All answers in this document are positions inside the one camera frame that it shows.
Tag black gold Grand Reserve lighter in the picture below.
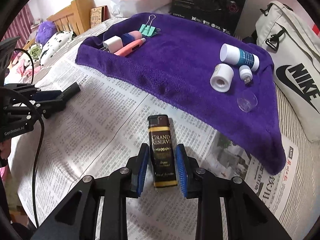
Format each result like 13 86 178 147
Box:
148 115 177 188

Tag black rectangular lighter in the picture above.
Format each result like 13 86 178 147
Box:
59 82 81 102

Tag left hand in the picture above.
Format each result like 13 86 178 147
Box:
0 139 11 167

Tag white spotted pillow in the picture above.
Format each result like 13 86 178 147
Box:
40 31 76 66

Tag purple plush toy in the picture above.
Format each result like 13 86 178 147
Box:
35 21 57 46

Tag wooden bed headboard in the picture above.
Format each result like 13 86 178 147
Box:
47 0 92 35

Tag white USB charger plug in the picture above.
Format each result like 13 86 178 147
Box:
102 36 123 54

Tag clear plastic cap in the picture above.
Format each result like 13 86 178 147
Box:
237 89 258 113

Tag brown patterned notebook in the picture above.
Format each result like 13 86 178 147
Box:
90 5 108 28

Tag purple towel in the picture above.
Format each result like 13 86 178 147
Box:
75 12 286 175

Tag white green label jar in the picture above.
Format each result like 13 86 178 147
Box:
210 63 234 93

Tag pink and blue eraser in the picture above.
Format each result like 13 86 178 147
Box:
120 30 142 46

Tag striped bed sheet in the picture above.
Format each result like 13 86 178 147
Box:
60 15 320 230

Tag teal binder clip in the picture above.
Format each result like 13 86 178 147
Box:
139 14 161 37

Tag white blue cylinder bottle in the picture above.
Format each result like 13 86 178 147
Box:
220 43 260 72

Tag grey Nike waist bag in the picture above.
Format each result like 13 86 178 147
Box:
243 1 320 142

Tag black headset box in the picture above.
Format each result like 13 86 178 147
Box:
171 0 246 36

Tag red paper bag white handles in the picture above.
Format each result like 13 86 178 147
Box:
312 24 320 36

